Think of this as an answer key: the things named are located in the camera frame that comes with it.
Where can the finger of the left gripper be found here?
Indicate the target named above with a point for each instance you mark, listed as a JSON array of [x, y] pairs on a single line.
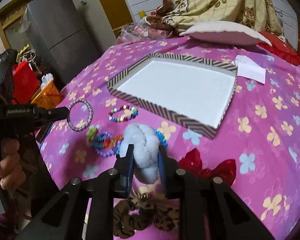
[[47, 116]]

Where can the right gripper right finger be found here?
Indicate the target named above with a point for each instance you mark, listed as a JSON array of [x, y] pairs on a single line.
[[208, 208]]

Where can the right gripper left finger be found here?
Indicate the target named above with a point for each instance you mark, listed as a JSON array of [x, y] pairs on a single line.
[[83, 209]]

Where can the leopard print bow scrunchie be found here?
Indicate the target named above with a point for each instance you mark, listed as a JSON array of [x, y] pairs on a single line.
[[140, 211]]

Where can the white fluffy scrunchie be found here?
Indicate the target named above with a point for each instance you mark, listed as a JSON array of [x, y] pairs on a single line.
[[146, 149]]

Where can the person left hand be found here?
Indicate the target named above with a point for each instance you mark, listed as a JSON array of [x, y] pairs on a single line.
[[11, 173]]

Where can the orange plastic basket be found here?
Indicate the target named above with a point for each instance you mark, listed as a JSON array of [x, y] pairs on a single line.
[[49, 97]]

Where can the red gift bag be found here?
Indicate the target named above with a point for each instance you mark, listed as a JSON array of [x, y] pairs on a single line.
[[25, 83]]

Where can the grey refrigerator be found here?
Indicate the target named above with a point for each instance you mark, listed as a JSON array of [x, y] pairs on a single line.
[[58, 35]]

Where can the pink floral bed sheet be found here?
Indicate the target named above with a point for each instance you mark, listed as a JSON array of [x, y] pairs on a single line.
[[260, 131]]

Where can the striped cardboard tray box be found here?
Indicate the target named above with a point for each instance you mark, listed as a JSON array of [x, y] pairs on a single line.
[[187, 90]]

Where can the clear plastic bag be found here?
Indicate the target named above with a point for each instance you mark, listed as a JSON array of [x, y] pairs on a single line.
[[148, 28]]

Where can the white paper sheet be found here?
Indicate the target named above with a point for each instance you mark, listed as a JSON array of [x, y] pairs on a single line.
[[246, 67]]

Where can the red cloth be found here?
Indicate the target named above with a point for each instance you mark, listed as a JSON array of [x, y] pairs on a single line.
[[280, 48]]

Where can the pale pink pillow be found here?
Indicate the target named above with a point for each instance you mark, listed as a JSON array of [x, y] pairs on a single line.
[[225, 32]]

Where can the cream floral quilt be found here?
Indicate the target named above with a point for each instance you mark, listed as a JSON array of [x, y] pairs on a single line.
[[179, 15]]

